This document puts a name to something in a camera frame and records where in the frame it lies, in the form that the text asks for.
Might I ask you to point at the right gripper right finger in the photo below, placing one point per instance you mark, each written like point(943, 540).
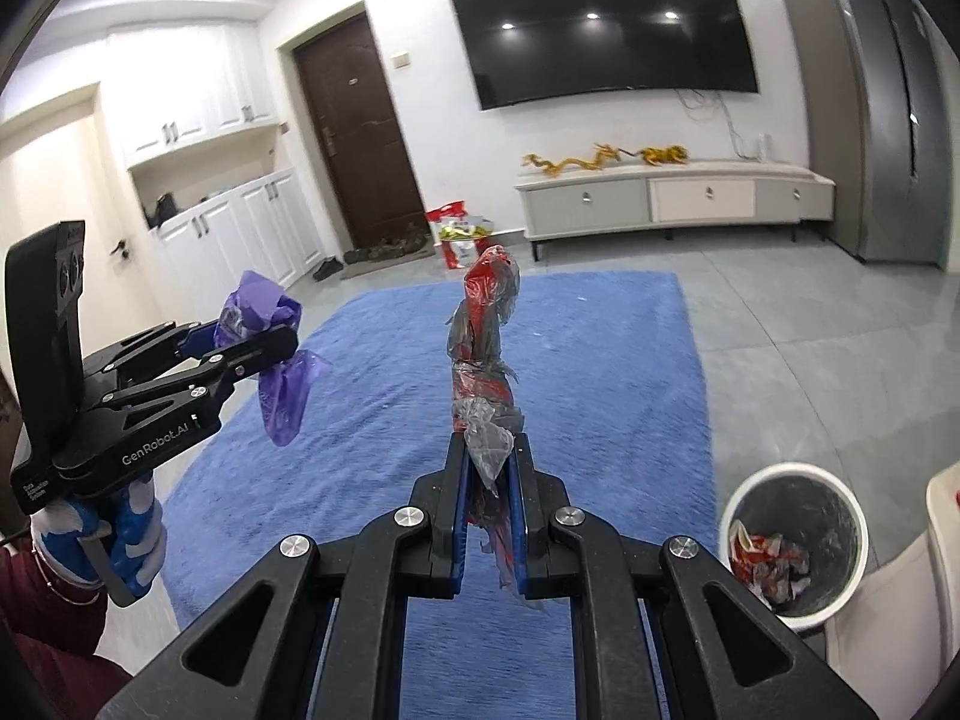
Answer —
point(660, 630)

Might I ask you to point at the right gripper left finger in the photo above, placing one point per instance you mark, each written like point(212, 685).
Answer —
point(315, 629)

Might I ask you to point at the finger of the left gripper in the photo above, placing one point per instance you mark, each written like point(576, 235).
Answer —
point(212, 372)
point(147, 354)

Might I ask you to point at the purple wrapper pair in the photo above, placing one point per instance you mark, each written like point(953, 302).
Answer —
point(259, 324)

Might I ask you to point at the white red paper bag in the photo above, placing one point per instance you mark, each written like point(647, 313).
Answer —
point(775, 569)

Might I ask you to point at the red clear plastic wrapper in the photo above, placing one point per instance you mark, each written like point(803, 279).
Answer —
point(484, 412)

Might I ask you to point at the white trash bin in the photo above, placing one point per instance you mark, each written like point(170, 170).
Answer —
point(797, 538)

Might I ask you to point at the blue white gloved left hand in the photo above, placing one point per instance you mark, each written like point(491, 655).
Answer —
point(118, 545)

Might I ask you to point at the black bag on shelf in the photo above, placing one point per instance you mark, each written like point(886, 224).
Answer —
point(165, 210)

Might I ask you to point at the black slipper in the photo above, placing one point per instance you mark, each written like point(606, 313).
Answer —
point(327, 269)

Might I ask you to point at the cream interior door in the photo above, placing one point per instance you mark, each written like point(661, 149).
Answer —
point(71, 281)

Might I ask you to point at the dark brown entrance door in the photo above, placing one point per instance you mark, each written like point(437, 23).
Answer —
point(357, 129)

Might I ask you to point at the door mat with shoes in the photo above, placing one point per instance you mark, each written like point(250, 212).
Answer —
point(414, 245)

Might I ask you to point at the blue fluffy rug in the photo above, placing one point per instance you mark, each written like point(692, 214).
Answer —
point(611, 387)

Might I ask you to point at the red and white gift bag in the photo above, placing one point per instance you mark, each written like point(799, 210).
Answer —
point(462, 237)

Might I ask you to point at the white TV cabinet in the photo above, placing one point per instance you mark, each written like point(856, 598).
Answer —
point(636, 197)

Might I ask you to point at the golden dragon figurine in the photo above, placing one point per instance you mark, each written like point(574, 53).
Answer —
point(603, 154)

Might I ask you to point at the golden tiger figurine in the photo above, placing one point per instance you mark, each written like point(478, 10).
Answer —
point(662, 155)

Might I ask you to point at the grey double-door refrigerator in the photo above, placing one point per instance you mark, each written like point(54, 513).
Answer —
point(878, 126)

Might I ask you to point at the white upper wall cabinet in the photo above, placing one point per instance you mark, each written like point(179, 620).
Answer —
point(174, 86)

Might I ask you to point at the black wall television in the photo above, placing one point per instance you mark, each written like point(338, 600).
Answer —
point(521, 51)

